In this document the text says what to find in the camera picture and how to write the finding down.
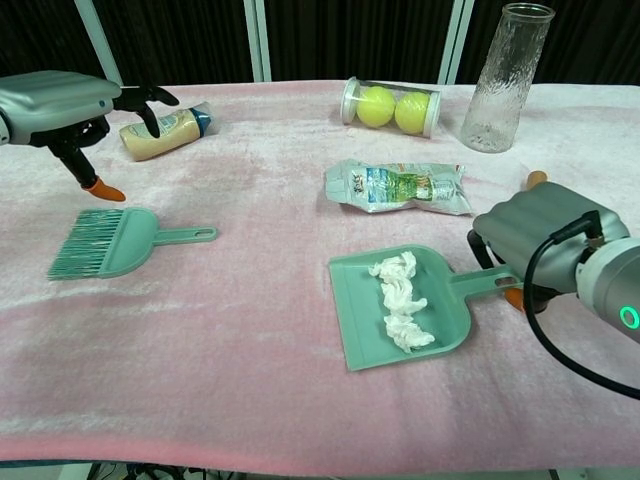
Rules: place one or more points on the small green hand broom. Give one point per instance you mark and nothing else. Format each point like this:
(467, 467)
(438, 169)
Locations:
(125, 242)

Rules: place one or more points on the clear plastic ball tube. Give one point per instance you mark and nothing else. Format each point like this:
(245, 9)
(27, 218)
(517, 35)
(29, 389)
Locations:
(350, 102)

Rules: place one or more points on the white partition post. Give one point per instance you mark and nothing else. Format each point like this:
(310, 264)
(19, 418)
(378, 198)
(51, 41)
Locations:
(456, 40)
(258, 40)
(100, 45)

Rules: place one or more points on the pink velvet tablecloth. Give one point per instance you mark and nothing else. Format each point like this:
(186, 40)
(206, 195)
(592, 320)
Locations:
(225, 325)

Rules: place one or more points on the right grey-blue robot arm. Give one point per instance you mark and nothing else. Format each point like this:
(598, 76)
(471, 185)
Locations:
(612, 285)

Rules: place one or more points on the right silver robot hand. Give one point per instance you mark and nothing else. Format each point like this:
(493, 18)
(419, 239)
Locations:
(540, 225)

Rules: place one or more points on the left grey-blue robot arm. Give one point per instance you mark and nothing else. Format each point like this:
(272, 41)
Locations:
(2, 127)

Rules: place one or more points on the green white snack packet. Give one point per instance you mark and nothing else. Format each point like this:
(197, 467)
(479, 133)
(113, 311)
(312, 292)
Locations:
(395, 187)

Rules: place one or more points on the white paper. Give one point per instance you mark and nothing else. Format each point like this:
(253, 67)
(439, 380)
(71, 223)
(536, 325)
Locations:
(400, 295)

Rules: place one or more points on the wooden stick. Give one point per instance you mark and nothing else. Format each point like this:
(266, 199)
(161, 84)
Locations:
(536, 179)

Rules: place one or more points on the yellow ball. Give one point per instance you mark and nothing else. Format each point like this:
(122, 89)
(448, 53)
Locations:
(376, 106)
(412, 112)

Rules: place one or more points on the clear textured glass vase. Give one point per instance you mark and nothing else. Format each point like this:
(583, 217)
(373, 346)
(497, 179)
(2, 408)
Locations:
(500, 95)

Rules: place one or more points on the green plastic dustpan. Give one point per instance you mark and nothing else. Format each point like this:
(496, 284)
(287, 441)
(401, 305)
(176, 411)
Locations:
(360, 310)

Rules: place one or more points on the beige sauce squeeze bottle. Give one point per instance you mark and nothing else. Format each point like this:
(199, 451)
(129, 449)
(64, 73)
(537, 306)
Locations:
(165, 132)

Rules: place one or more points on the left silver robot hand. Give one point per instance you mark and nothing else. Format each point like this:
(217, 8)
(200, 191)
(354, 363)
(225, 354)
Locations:
(55, 102)

